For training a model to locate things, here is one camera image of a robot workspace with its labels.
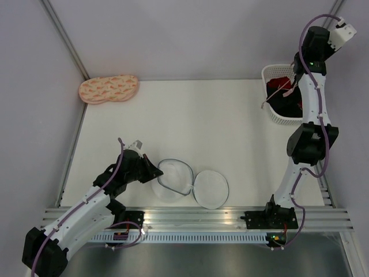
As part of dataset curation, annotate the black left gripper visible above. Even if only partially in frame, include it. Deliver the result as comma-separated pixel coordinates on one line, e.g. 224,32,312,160
125,154,163,184

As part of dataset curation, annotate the pink bra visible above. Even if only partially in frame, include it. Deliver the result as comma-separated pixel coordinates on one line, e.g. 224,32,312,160
259,64,300,110

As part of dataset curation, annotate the round white mesh laundry bag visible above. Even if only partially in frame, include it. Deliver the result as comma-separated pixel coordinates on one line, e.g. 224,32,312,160
151,159,229,209

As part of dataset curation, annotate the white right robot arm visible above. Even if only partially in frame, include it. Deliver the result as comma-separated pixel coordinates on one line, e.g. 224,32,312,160
263,26,339,228

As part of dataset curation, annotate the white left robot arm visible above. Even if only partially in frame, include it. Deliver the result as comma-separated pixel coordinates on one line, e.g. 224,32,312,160
22,149,163,276

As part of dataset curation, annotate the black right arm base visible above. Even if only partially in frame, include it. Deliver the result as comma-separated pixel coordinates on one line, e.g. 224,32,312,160
240,208,299,230

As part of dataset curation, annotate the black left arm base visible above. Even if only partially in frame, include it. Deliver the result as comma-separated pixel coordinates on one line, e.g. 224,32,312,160
109,211,145,230

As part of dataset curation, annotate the pink patterned bra case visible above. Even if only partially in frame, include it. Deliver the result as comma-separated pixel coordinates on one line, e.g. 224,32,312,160
78,74,140,104

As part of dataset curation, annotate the white plastic basket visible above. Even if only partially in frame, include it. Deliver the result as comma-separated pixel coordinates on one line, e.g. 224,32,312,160
261,63,302,125

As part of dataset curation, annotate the black underwear garment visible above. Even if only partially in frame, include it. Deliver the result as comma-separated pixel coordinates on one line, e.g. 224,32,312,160
266,87,302,118

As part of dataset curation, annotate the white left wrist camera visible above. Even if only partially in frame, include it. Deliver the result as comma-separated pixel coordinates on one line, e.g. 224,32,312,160
126,140,143,158

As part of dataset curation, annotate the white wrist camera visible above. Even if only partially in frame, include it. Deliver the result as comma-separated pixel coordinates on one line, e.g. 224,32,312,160
126,140,143,158
328,17,357,52

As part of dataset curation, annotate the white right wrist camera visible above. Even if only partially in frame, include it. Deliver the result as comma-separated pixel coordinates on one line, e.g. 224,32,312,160
328,17,357,52

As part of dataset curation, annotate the white slotted cable duct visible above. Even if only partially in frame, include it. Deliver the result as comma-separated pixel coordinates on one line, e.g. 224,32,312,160
89,231,268,244

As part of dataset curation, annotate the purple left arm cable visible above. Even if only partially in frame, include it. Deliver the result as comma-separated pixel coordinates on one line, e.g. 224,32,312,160
29,137,126,275

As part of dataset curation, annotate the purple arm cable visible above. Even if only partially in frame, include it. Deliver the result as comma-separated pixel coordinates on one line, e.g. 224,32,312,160
29,137,126,275
290,14,347,231

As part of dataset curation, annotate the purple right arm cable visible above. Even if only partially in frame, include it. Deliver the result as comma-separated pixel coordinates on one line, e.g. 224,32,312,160
290,14,347,231

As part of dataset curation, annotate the aluminium mounting rail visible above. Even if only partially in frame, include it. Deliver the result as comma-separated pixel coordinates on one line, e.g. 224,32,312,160
40,206,355,231

